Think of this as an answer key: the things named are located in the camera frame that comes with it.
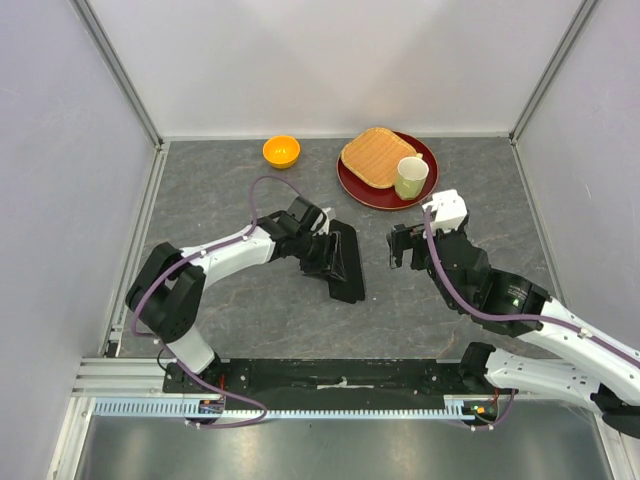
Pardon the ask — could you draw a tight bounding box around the light blue cable duct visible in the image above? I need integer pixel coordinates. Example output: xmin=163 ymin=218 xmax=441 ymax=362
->
xmin=93 ymin=397 xmax=475 ymax=422

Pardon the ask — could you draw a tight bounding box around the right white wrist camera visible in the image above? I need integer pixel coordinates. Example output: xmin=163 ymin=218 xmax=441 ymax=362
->
xmin=421 ymin=189 xmax=468 ymax=235

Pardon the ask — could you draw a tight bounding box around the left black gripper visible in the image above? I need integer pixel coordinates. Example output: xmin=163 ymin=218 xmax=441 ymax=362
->
xmin=292 ymin=230 xmax=346 ymax=282

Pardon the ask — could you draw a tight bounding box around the black zip tool case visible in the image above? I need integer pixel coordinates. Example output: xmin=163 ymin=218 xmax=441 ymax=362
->
xmin=327 ymin=220 xmax=365 ymax=304

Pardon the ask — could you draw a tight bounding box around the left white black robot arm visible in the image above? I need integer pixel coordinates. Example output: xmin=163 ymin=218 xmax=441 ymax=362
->
xmin=126 ymin=196 xmax=357 ymax=393

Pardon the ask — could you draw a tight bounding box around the red round tray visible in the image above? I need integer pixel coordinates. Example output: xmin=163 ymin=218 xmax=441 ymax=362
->
xmin=336 ymin=131 xmax=439 ymax=211

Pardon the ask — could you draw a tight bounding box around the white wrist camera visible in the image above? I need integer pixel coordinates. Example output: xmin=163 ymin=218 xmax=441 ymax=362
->
xmin=311 ymin=207 xmax=335 ymax=235
xmin=421 ymin=189 xmax=468 ymax=235

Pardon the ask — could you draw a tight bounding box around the left aluminium corner post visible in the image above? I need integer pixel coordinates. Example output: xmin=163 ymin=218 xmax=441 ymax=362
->
xmin=70 ymin=0 xmax=164 ymax=149

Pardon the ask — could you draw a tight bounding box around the aluminium front frame rail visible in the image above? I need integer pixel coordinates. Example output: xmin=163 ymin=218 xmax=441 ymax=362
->
xmin=69 ymin=356 xmax=617 ymax=399

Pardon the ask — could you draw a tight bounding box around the orange bowl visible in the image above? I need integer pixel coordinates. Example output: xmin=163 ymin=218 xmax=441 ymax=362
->
xmin=262 ymin=135 xmax=301 ymax=170

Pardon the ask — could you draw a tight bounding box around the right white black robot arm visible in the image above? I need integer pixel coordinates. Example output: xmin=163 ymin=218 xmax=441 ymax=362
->
xmin=387 ymin=225 xmax=639 ymax=438

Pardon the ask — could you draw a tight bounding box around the pale green cup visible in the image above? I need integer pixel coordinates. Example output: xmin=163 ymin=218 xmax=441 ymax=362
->
xmin=394 ymin=156 xmax=430 ymax=200

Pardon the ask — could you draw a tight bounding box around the aluminium corner post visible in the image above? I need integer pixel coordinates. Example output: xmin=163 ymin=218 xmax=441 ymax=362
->
xmin=70 ymin=0 xmax=164 ymax=149
xmin=509 ymin=0 xmax=600 ymax=145

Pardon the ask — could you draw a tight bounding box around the right aluminium corner post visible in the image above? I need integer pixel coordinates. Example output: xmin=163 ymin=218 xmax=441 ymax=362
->
xmin=509 ymin=0 xmax=600 ymax=145

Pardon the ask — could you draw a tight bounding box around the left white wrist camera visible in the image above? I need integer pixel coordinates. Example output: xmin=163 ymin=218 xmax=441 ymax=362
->
xmin=311 ymin=207 xmax=335 ymax=235

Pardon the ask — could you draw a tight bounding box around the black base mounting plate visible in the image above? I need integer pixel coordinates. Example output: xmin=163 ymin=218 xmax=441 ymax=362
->
xmin=162 ymin=357 xmax=520 ymax=399

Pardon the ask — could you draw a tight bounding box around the woven bamboo basket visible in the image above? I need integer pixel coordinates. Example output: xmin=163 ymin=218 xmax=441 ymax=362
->
xmin=340 ymin=127 xmax=417 ymax=189

